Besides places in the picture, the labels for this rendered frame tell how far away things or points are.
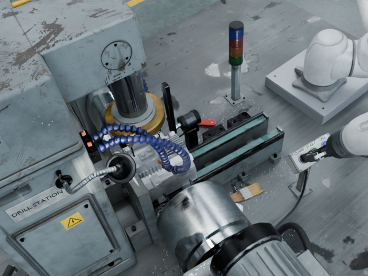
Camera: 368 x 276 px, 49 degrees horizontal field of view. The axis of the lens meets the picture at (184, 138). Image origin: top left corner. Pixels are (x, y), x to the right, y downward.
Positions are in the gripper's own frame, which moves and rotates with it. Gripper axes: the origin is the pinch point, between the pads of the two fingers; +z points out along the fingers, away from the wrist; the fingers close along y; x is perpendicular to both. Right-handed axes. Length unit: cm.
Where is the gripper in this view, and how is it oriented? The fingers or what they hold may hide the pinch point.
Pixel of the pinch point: (310, 156)
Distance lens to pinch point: 138.6
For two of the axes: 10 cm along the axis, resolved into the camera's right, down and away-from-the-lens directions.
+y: -8.6, 4.4, -2.6
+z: -1.8, 2.2, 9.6
